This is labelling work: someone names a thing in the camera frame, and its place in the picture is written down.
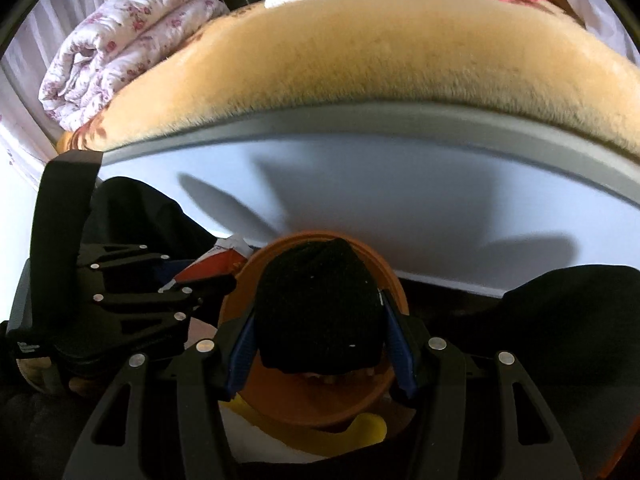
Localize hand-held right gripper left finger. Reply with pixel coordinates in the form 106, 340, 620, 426
62, 310, 261, 480

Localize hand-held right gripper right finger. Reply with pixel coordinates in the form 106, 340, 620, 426
378, 287, 583, 480

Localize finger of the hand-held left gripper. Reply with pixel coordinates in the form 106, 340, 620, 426
93, 275, 237, 335
76, 243, 174, 282

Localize red and white packet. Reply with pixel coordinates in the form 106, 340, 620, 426
159, 235, 254, 294

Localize orange plastic basin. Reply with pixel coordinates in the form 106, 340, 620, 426
218, 230, 412, 429

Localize black sock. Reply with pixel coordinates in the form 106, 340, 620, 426
254, 237, 383, 377

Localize person's left hand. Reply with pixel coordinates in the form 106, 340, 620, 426
16, 356, 95, 395

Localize yellow and white item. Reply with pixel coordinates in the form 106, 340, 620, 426
219, 392, 389, 464

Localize white curtain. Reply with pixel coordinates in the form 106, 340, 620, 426
0, 0, 68, 196
554, 0, 640, 56

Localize person's black pants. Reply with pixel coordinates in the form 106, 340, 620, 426
0, 175, 640, 480

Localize folded floral quilt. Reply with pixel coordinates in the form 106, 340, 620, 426
39, 0, 232, 132

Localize yellow floral blanket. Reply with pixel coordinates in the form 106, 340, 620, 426
56, 0, 640, 157

